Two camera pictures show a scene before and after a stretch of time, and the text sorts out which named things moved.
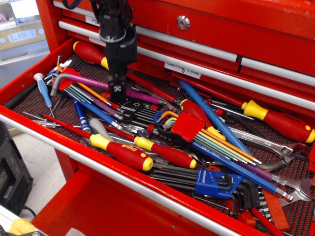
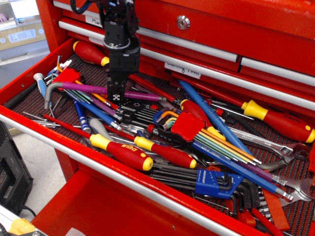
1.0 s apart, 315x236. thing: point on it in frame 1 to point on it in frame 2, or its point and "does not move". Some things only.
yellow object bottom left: [20, 226] does not move
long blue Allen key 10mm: [241, 170] does not move
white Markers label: [92, 20] does not move
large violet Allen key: [104, 85] to [72, 87]
